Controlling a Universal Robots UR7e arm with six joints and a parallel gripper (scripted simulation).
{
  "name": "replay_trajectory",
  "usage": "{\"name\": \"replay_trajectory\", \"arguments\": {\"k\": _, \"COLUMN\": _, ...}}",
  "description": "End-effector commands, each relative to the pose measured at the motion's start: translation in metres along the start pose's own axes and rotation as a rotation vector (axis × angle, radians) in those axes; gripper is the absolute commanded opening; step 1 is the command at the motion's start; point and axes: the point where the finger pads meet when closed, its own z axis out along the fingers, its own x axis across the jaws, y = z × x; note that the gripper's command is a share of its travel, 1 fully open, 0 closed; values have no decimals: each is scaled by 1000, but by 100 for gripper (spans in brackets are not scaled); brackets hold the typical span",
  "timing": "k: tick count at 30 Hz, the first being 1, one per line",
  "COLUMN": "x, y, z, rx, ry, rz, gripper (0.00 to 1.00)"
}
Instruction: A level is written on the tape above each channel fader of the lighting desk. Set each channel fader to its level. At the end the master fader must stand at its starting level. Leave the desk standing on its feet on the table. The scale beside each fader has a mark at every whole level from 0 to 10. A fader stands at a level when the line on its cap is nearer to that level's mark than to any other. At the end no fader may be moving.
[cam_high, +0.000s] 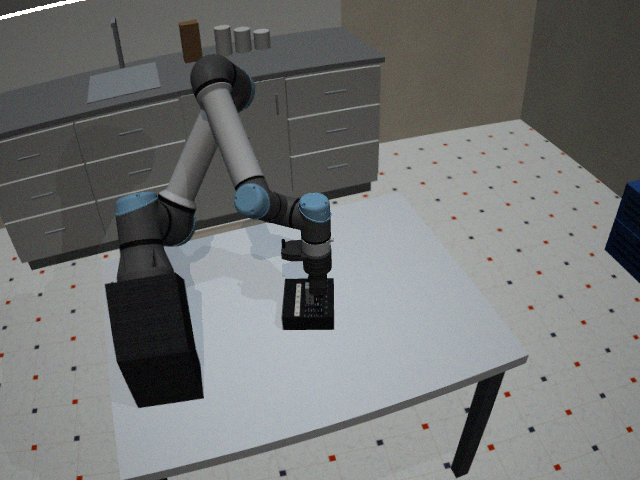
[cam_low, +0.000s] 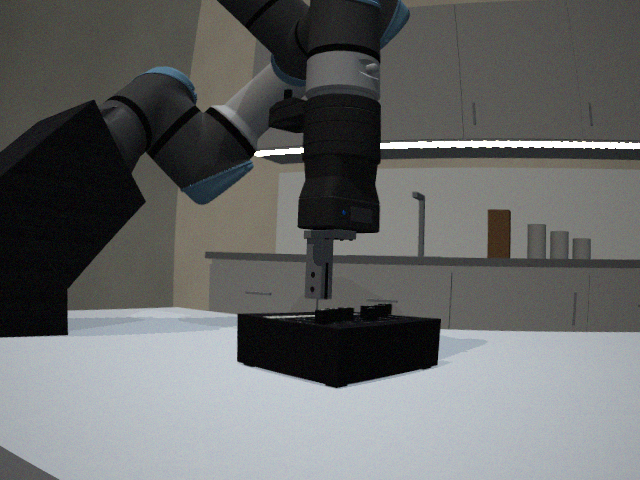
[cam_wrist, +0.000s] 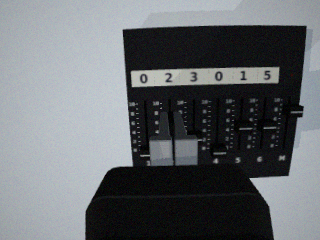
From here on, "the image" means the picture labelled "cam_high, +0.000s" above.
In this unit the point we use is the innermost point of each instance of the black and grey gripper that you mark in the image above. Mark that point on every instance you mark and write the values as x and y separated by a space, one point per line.
317 262

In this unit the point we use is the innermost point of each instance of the black lighting desk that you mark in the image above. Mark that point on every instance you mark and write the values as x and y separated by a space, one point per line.
296 315

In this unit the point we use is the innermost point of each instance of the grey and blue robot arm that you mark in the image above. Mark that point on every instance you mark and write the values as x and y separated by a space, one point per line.
141 220

